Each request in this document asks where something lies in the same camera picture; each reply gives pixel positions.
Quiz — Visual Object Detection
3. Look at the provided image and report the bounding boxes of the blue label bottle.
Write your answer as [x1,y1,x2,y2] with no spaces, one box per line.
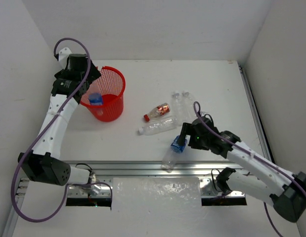
[161,136,187,172]
[88,92,103,116]

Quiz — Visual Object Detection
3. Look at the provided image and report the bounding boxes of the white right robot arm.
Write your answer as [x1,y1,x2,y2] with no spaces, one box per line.
[178,116,306,223]

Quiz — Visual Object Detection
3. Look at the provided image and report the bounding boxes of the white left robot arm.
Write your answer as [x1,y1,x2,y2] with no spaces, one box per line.
[19,54,101,186]

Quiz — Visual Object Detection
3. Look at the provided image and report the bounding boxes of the clear bottle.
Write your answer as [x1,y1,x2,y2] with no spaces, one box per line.
[182,90,197,122]
[172,91,188,126]

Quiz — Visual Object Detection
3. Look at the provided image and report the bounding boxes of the clear bottle lying sideways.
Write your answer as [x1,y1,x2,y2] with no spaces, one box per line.
[138,116,178,135]

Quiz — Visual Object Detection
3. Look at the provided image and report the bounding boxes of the aluminium front rail frame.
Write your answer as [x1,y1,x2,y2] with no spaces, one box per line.
[16,160,272,198]

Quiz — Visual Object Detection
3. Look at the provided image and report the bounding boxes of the red mesh plastic bin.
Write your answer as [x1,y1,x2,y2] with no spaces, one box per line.
[80,66,126,122]

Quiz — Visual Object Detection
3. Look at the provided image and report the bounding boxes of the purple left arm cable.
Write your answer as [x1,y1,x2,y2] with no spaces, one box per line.
[13,38,114,222]

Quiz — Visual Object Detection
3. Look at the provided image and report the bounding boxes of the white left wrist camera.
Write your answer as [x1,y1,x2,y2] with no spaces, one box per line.
[56,47,72,63]

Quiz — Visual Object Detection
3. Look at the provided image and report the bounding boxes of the red label red cap bottle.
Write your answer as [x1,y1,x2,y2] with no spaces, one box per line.
[143,103,170,122]

